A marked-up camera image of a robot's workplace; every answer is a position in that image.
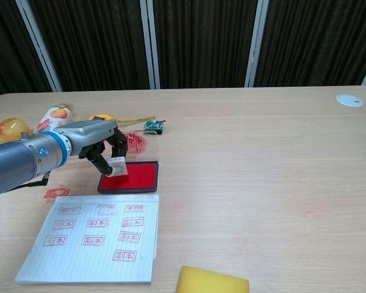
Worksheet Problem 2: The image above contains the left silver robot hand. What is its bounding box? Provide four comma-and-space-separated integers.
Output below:
54, 119, 129, 178

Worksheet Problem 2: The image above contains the small rubber stamp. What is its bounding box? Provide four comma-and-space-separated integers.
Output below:
107, 156, 129, 178

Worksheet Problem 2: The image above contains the yellow tape measure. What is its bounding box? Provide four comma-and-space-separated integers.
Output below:
88, 113, 157, 125

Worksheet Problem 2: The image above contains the peach juice bottle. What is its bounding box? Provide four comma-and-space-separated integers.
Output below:
36, 103, 76, 132

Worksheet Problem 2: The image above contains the clear ink pad lid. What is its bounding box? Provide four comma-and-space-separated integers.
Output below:
121, 129, 161, 164

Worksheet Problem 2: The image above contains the small green circuit board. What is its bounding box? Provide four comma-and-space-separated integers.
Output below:
143, 119, 167, 136

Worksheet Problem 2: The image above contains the red ink pad black case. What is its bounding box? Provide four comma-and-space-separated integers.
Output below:
96, 161, 159, 195

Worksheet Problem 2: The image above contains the orange yellow toy fruit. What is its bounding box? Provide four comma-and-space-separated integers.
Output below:
0, 117, 33, 143

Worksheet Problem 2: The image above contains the white stamped notebook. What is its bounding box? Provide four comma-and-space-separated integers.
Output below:
15, 194, 160, 286

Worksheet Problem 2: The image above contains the black pleated curtain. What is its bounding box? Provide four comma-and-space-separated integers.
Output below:
0, 0, 366, 101

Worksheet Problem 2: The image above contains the yellow sponge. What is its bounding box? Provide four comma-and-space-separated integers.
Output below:
175, 265, 250, 293

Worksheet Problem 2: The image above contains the grey double partition post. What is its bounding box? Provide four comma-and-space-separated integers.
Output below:
140, 0, 162, 90

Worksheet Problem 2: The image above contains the white cable grommet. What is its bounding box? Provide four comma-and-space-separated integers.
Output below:
335, 93, 364, 107

